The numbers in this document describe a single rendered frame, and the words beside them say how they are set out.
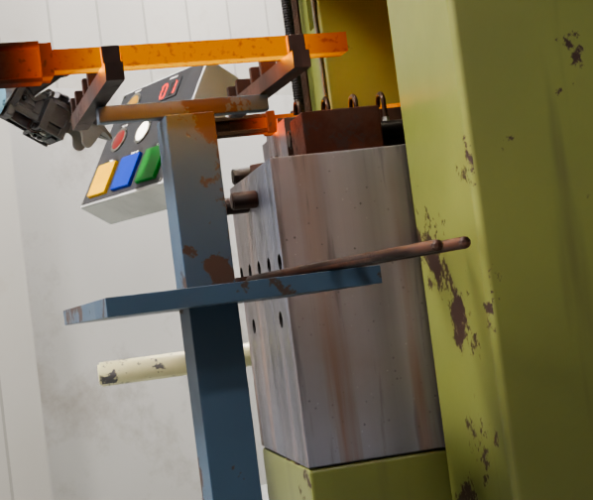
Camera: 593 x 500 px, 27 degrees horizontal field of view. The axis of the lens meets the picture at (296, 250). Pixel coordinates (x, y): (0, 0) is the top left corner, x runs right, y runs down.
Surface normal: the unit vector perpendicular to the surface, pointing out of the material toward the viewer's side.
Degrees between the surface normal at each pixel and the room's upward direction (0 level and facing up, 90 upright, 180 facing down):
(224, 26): 90
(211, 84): 90
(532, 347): 90
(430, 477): 90
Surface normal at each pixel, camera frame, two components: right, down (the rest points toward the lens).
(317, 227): 0.20, -0.07
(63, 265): 0.68, -0.12
